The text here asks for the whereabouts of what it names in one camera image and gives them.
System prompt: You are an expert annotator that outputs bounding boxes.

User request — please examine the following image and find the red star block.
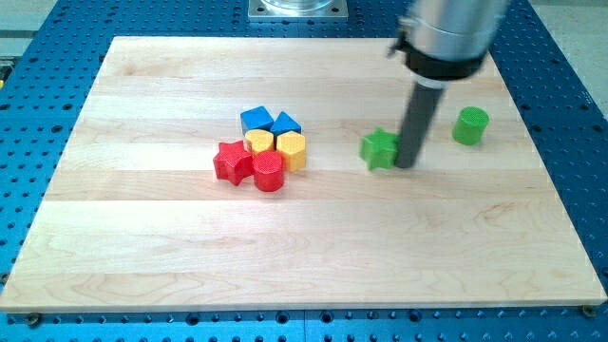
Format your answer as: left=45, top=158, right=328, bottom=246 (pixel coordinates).
left=213, top=141, right=253, bottom=186

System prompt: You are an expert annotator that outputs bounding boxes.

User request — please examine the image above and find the light wooden board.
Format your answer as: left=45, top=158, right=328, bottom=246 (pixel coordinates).
left=1, top=37, right=606, bottom=313

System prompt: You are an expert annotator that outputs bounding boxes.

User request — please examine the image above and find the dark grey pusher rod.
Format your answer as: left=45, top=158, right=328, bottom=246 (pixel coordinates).
left=395, top=82, right=445, bottom=168

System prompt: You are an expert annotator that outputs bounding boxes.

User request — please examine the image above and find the yellow heart block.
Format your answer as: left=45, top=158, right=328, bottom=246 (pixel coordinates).
left=244, top=129, right=275, bottom=155

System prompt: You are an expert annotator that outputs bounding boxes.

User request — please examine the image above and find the blue cube block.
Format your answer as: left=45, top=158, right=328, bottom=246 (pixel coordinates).
left=240, top=106, right=275, bottom=134

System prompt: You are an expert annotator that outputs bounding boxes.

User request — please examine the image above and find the green star block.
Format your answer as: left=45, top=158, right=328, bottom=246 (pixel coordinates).
left=359, top=127, right=398, bottom=171

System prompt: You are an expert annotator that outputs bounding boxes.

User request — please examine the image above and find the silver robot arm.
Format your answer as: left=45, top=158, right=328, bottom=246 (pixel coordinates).
left=389, top=0, right=509, bottom=168

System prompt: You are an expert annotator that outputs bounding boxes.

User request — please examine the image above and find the yellow hexagon block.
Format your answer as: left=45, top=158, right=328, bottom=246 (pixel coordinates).
left=276, top=131, right=306, bottom=172

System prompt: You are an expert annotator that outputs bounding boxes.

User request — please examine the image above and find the blue perforated metal base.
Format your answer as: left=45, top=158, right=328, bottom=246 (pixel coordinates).
left=1, top=1, right=607, bottom=341

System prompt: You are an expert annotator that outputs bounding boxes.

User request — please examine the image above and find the blue triangle block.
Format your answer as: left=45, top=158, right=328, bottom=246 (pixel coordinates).
left=270, top=111, right=302, bottom=136

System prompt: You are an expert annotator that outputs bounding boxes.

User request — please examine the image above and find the green cylinder block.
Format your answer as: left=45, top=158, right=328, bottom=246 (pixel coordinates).
left=452, top=106, right=489, bottom=145

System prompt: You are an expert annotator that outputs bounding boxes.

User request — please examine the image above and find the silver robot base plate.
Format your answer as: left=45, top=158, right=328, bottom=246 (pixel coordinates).
left=247, top=0, right=349, bottom=20

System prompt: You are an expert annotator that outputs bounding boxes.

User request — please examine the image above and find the red cylinder block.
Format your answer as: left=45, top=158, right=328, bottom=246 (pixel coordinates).
left=253, top=151, right=284, bottom=192

